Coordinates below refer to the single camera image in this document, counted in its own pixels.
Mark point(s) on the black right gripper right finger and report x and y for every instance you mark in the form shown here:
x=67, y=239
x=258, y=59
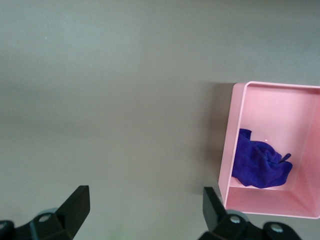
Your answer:
x=225, y=227

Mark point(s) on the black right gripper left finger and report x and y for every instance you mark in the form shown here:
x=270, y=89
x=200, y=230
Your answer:
x=62, y=225

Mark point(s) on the pink plastic bin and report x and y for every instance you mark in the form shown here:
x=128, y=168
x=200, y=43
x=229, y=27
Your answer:
x=275, y=112

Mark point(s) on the purple cloth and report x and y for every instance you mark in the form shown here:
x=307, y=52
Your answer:
x=257, y=165

